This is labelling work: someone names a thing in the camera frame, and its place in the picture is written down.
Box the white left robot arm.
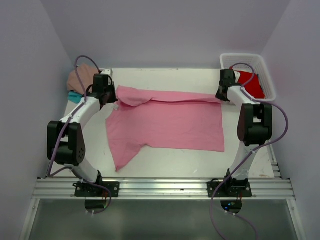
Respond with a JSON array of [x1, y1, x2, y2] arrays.
[[46, 72, 117, 197]]

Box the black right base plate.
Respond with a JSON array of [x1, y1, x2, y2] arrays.
[[206, 177, 253, 198]]

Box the dark blue garment in basket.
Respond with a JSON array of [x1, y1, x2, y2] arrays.
[[257, 74, 266, 99]]

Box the pink polo shirt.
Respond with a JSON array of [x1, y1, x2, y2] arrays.
[[105, 85, 225, 171]]

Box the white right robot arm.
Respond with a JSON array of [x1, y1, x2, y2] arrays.
[[215, 69, 273, 197]]

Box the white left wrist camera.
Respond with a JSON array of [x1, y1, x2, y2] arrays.
[[100, 68, 113, 78]]

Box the red folded shirt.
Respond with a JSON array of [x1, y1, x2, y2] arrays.
[[235, 71, 265, 99]]

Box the teal folded shirt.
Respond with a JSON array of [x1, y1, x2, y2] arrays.
[[67, 91, 83, 104]]

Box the aluminium mounting rail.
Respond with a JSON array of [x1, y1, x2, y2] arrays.
[[32, 177, 295, 200]]

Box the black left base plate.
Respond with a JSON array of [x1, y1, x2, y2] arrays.
[[72, 181, 120, 198]]

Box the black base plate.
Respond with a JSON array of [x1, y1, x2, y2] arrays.
[[72, 181, 120, 198], [206, 177, 253, 198]]

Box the beige folded shirt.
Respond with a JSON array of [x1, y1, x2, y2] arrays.
[[66, 63, 99, 95]]

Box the white plastic basket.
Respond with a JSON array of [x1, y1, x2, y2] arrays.
[[219, 53, 276, 102]]

